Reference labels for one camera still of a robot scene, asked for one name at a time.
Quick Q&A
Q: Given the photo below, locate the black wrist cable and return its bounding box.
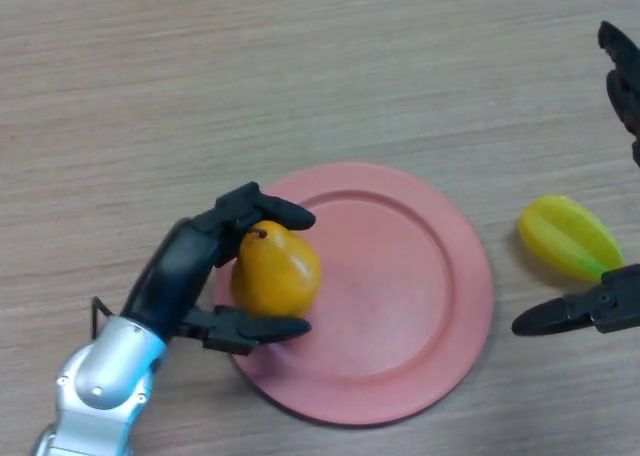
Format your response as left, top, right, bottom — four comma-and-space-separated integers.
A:
90, 296, 121, 339

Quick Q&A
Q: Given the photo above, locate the yellow orange pear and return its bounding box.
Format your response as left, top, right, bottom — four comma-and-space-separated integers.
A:
230, 220, 323, 320

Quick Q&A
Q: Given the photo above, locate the yellow green starfruit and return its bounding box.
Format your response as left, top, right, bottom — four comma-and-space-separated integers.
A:
517, 192, 626, 283

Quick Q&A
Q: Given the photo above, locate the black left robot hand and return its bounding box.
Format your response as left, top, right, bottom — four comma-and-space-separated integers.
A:
120, 181, 317, 357

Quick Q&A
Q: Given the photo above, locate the pink round plate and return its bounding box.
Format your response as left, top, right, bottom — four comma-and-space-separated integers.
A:
215, 162, 495, 426

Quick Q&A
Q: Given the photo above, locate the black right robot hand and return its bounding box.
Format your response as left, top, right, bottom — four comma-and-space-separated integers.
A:
511, 20, 640, 337

